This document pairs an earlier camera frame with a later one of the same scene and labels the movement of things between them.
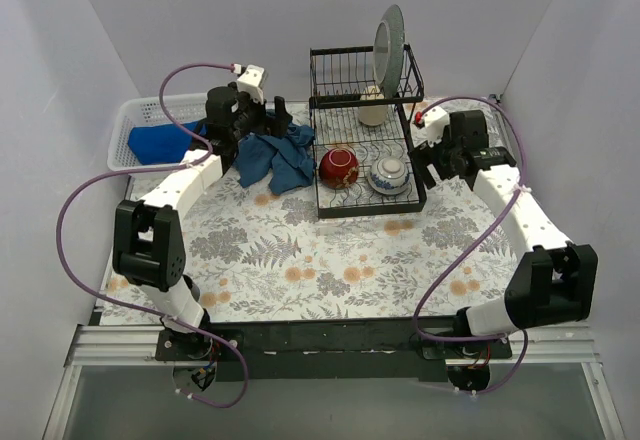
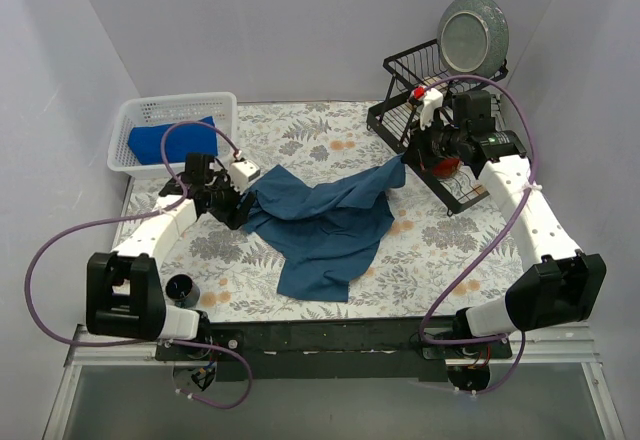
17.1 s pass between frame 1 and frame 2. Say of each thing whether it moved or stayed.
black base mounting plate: stayed
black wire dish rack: moved
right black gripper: stayed
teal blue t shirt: moved
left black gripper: moved
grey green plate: moved
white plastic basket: stayed
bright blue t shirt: stayed
